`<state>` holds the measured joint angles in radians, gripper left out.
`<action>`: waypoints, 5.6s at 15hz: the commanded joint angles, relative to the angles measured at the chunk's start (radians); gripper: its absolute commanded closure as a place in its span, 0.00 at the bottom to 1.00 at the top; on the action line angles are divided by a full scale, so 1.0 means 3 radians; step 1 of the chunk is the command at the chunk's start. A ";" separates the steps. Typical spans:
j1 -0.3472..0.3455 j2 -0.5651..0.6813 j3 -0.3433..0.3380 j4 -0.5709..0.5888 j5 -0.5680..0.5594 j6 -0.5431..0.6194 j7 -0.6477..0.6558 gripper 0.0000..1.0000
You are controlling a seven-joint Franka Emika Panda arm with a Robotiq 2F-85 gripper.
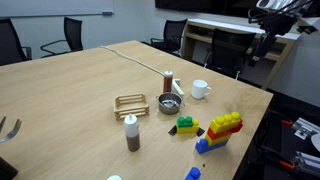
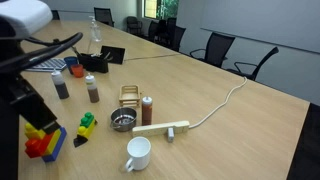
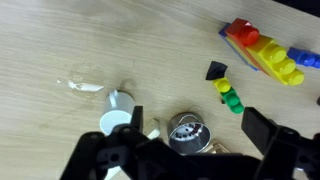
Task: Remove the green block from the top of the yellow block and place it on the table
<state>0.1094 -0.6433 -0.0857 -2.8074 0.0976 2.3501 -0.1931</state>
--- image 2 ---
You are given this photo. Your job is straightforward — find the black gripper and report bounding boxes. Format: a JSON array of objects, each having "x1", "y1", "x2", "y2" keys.
[{"x1": 6, "y1": 76, "x2": 60, "y2": 134}]

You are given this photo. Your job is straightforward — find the green toy block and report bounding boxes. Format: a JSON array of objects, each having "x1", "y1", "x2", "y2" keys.
[{"x1": 80, "y1": 112, "x2": 94, "y2": 128}]

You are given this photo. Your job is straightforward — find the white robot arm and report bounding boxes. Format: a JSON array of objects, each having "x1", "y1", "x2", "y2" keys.
[{"x1": 0, "y1": 0, "x2": 60, "y2": 134}]

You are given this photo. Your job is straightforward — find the multicolour block stack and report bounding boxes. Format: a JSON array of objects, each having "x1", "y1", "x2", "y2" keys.
[{"x1": 24, "y1": 123, "x2": 67, "y2": 162}]

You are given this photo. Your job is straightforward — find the yellow toy block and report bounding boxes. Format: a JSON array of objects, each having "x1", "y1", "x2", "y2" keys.
[{"x1": 77, "y1": 120, "x2": 97, "y2": 139}]

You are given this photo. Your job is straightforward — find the dark sauce squeeze bottle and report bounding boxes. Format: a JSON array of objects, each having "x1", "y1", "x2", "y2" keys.
[{"x1": 51, "y1": 70, "x2": 69, "y2": 99}]

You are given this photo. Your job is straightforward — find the blue cup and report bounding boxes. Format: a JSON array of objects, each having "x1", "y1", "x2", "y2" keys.
[{"x1": 64, "y1": 56, "x2": 78, "y2": 73}]

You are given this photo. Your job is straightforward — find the orange cup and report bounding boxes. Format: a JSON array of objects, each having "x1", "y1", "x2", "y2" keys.
[{"x1": 71, "y1": 64, "x2": 84, "y2": 78}]

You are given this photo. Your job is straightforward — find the brown sauce squeeze bottle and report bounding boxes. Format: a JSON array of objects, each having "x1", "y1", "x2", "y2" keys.
[{"x1": 85, "y1": 73, "x2": 100, "y2": 103}]

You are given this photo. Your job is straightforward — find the black office chair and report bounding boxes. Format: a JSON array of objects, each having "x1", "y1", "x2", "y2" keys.
[
  {"x1": 51, "y1": 10, "x2": 60, "y2": 20},
  {"x1": 169, "y1": 26, "x2": 185, "y2": 51},
  {"x1": 126, "y1": 16, "x2": 143, "y2": 35},
  {"x1": 94, "y1": 7, "x2": 114, "y2": 27},
  {"x1": 227, "y1": 47, "x2": 279, "y2": 81},
  {"x1": 200, "y1": 32, "x2": 235, "y2": 68}
]

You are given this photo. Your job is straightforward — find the small metal pot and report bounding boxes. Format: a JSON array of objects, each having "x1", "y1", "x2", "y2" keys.
[{"x1": 110, "y1": 107, "x2": 137, "y2": 132}]

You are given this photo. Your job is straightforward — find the clear sanitizer pump bottle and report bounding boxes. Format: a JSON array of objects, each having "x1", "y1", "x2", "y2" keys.
[{"x1": 90, "y1": 16, "x2": 102, "y2": 42}]

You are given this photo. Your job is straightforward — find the small wooden rack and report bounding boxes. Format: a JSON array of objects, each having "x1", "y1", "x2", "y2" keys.
[{"x1": 119, "y1": 85, "x2": 140, "y2": 107}]

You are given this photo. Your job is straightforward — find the white ceramic mug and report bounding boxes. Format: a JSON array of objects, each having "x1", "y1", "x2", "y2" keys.
[{"x1": 125, "y1": 136, "x2": 151, "y2": 172}]

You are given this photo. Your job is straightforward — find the cream power strip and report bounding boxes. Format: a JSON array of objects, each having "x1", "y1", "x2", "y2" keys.
[{"x1": 132, "y1": 120, "x2": 190, "y2": 137}]

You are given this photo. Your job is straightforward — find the white plug adapter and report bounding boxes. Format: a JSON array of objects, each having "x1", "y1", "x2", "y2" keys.
[{"x1": 167, "y1": 127, "x2": 174, "y2": 143}]

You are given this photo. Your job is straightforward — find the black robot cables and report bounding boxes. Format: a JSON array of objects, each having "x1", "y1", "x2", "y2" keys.
[{"x1": 0, "y1": 31, "x2": 84, "y2": 74}]

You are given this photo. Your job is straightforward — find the white power cable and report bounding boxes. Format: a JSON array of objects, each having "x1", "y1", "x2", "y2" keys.
[{"x1": 188, "y1": 76, "x2": 248, "y2": 130}]

